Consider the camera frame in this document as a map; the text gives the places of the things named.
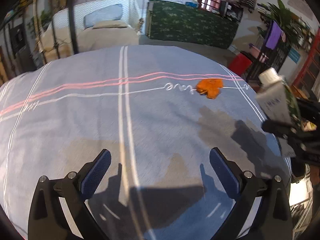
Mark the black iron railing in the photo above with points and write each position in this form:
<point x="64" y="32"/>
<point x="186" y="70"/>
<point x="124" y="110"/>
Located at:
<point x="35" y="32"/>

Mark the potted green plant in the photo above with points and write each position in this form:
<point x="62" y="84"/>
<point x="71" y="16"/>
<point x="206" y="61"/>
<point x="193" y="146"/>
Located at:
<point x="285" y="19"/>

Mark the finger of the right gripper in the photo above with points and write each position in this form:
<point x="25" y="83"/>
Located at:
<point x="279" y="129"/>

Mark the black metal rack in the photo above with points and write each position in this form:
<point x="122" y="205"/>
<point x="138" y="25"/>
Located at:
<point x="275" y="58"/>

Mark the orange peel scrap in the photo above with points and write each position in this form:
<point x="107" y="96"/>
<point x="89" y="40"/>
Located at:
<point x="209" y="87"/>

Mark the purple towel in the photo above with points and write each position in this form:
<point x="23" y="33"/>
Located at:
<point x="273" y="36"/>

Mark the grey blue pillow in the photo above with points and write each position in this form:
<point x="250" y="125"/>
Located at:
<point x="110" y="13"/>

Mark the green milk carton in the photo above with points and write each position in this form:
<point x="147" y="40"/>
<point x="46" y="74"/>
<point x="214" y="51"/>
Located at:
<point x="276" y="99"/>

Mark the pink basin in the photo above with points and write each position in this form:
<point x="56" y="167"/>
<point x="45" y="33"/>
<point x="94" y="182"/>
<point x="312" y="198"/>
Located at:
<point x="255" y="52"/>

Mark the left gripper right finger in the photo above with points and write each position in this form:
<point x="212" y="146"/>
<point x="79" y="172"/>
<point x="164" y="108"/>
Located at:
<point x="273" y="218"/>

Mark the red bag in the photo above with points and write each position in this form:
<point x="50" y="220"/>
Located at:
<point x="239" y="64"/>

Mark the beige blanket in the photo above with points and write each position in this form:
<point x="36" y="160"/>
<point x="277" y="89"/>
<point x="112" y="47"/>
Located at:
<point x="57" y="42"/>

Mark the grey striped table cloth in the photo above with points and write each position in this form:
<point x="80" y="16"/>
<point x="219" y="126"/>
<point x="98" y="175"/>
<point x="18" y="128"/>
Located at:
<point x="140" y="103"/>

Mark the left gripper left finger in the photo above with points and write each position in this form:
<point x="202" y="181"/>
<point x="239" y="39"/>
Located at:
<point x="46" y="217"/>

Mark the white swing bed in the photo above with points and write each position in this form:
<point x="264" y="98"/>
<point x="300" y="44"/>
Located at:
<point x="131" y="14"/>

